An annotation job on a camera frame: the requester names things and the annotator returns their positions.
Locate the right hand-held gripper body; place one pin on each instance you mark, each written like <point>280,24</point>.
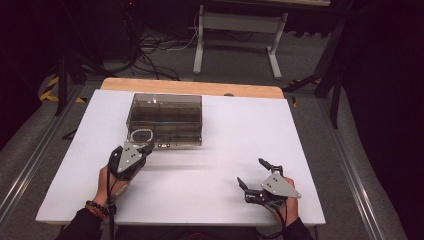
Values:
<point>278,186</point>

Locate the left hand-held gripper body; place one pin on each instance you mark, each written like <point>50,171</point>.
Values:
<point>128,158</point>

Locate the smoky transparent drawer box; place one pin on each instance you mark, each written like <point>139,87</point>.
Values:
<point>166,110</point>

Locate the person's right hand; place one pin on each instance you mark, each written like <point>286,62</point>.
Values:
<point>291,210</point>

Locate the person's left hand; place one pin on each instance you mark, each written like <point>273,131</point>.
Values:
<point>105,188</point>

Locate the white board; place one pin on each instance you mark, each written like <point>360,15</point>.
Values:
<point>200,173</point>

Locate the wooden table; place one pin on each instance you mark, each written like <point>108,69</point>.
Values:
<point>186,87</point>

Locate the dark table grommet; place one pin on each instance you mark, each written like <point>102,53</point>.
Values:
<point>229,95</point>

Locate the person's dark lap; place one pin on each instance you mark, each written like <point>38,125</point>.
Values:
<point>160,234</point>

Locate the black metal stand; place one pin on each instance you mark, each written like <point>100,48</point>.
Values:
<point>62,83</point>
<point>335,100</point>

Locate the dark equipment cabinet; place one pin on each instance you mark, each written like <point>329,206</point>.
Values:
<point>116,30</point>

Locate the black curtain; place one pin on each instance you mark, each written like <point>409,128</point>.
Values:
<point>20,66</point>
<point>386,100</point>

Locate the black table bracket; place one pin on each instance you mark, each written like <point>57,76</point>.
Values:
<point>70,135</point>

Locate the aluminium floor rail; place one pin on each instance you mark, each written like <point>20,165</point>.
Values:
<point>350,173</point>
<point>30,160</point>

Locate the white metal desk frame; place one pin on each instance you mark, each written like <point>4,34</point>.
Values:
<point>240,22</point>

